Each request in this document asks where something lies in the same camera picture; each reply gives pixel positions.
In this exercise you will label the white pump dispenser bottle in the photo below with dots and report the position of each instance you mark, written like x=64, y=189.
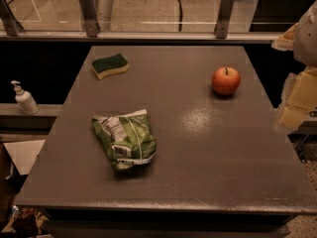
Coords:
x=25, y=99

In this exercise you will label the cardboard box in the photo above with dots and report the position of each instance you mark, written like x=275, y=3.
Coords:
x=20, y=158

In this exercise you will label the red apple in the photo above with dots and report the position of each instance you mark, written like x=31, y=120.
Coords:
x=225, y=80

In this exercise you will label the metal glass railing frame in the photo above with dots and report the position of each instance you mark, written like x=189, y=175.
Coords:
x=131, y=19

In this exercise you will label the green jalapeno chip bag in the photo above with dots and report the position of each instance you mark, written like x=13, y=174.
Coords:
x=127, y=139

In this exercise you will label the green and yellow sponge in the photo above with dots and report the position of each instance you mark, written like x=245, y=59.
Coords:
x=109, y=66

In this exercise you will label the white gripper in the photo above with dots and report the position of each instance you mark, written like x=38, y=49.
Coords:
x=307, y=40

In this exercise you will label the clutter under table corner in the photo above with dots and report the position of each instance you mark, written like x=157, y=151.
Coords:
x=24, y=223

